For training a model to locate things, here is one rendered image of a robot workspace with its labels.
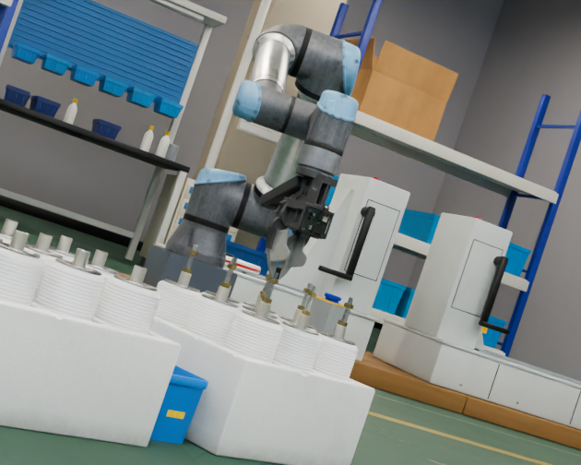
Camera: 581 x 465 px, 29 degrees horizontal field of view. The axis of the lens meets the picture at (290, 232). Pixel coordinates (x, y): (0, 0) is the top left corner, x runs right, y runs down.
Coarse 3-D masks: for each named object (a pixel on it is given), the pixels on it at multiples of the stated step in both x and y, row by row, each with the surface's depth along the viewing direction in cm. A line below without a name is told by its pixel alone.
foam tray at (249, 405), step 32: (160, 320) 215; (192, 352) 206; (224, 352) 201; (224, 384) 199; (256, 384) 200; (288, 384) 206; (320, 384) 212; (352, 384) 219; (224, 416) 197; (256, 416) 202; (288, 416) 208; (320, 416) 214; (352, 416) 221; (224, 448) 197; (256, 448) 203; (288, 448) 210; (320, 448) 216; (352, 448) 224
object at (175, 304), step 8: (160, 280) 224; (160, 288) 221; (168, 288) 220; (176, 288) 219; (160, 296) 220; (168, 296) 219; (176, 296) 219; (184, 296) 219; (192, 296) 220; (160, 304) 220; (168, 304) 219; (176, 304) 219; (184, 304) 220; (192, 304) 220; (160, 312) 219; (168, 312) 219; (176, 312) 219; (184, 312) 220; (168, 320) 219; (176, 320) 219; (184, 320) 220
